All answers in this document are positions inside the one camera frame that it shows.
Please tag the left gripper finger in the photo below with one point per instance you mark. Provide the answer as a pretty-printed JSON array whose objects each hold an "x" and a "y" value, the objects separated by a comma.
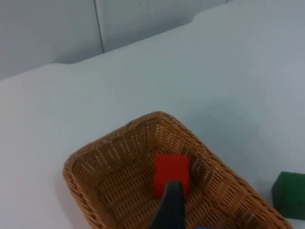
[{"x": 170, "y": 207}]

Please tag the blue cube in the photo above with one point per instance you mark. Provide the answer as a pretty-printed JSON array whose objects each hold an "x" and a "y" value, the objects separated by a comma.
[{"x": 202, "y": 227}]

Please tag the red cube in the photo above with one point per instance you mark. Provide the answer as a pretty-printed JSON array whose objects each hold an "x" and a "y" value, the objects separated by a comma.
[{"x": 170, "y": 168}]

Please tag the pale brown wicker basket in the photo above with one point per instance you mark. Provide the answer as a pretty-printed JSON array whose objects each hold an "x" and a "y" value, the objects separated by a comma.
[{"x": 114, "y": 181}]

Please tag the green cube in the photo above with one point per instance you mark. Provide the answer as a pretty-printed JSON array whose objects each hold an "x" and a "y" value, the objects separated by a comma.
[{"x": 289, "y": 194}]

